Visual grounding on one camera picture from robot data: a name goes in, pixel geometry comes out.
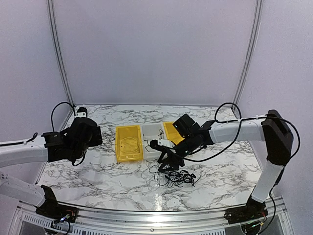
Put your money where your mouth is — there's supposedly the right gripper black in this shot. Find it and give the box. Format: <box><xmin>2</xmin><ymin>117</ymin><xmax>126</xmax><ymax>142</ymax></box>
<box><xmin>157</xmin><ymin>135</ymin><xmax>197</xmax><ymax>173</ymax></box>

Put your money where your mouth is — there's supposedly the black cable bundle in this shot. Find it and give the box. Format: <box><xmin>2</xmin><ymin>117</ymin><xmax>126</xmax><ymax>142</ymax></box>
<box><xmin>148</xmin><ymin>164</ymin><xmax>206</xmax><ymax>188</ymax></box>

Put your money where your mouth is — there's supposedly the thin white cable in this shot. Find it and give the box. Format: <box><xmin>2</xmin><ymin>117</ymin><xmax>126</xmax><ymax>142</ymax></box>
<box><xmin>119</xmin><ymin>137</ymin><xmax>142</xmax><ymax>156</ymax></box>

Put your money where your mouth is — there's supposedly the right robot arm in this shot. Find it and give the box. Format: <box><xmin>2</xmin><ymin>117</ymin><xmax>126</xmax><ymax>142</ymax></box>
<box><xmin>149</xmin><ymin>110</ymin><xmax>294</xmax><ymax>219</ymax></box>

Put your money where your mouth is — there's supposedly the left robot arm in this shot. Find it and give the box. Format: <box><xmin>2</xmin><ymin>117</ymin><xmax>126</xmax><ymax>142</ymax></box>
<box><xmin>0</xmin><ymin>117</ymin><xmax>102</xmax><ymax>218</ymax></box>

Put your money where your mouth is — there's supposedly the right yellow plastic bin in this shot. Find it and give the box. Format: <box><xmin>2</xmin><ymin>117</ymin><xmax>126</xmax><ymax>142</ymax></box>
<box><xmin>163</xmin><ymin>122</ymin><xmax>184</xmax><ymax>144</ymax></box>

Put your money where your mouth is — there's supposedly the yellow plastic bin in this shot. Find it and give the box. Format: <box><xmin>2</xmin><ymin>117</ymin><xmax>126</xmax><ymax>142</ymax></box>
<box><xmin>115</xmin><ymin>125</ymin><xmax>143</xmax><ymax>162</ymax></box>
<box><xmin>163</xmin><ymin>122</ymin><xmax>184</xmax><ymax>144</ymax></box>

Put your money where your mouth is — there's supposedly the white translucent plastic bin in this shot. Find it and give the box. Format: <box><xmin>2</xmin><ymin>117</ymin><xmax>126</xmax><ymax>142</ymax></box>
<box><xmin>141</xmin><ymin>123</ymin><xmax>166</xmax><ymax>160</ymax></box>

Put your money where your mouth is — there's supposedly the left yellow plastic bin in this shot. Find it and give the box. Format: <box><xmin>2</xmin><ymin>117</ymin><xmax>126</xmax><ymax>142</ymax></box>
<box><xmin>115</xmin><ymin>125</ymin><xmax>143</xmax><ymax>162</ymax></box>

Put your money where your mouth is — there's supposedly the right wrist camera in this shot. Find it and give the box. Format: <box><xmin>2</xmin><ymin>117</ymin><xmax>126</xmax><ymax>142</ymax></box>
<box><xmin>149</xmin><ymin>139</ymin><xmax>175</xmax><ymax>151</ymax></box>

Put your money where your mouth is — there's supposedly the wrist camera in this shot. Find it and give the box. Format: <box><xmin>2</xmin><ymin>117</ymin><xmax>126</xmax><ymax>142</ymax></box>
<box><xmin>149</xmin><ymin>139</ymin><xmax>175</xmax><ymax>151</ymax></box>
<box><xmin>75</xmin><ymin>105</ymin><xmax>88</xmax><ymax>118</ymax></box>

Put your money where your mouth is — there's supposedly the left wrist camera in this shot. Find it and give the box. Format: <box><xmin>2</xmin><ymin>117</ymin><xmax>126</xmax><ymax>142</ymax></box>
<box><xmin>75</xmin><ymin>105</ymin><xmax>88</xmax><ymax>118</ymax></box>

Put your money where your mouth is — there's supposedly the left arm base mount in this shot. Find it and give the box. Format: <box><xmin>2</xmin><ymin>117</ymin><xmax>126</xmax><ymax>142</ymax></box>
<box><xmin>35</xmin><ymin>185</ymin><xmax>78</xmax><ymax>223</ymax></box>

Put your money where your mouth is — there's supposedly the aluminium frame rail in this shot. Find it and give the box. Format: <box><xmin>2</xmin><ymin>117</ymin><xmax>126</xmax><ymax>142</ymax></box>
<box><xmin>8</xmin><ymin>197</ymin><xmax>294</xmax><ymax>235</ymax></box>

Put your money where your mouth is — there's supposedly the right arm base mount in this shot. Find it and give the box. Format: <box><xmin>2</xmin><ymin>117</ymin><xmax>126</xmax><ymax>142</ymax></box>
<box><xmin>224</xmin><ymin>197</ymin><xmax>268</xmax><ymax>224</ymax></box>

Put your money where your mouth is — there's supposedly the left corner post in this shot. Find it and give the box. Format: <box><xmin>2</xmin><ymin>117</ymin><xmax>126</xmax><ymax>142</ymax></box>
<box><xmin>46</xmin><ymin>0</ymin><xmax>75</xmax><ymax>105</ymax></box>

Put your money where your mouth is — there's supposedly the corner post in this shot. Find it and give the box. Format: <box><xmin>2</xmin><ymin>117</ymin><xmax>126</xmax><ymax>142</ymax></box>
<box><xmin>233</xmin><ymin>0</ymin><xmax>264</xmax><ymax>105</ymax></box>
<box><xmin>46</xmin><ymin>0</ymin><xmax>75</xmax><ymax>105</ymax></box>

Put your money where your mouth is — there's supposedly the right corner post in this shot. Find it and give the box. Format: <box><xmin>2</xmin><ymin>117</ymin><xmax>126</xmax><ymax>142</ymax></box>
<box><xmin>233</xmin><ymin>0</ymin><xmax>264</xmax><ymax>105</ymax></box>

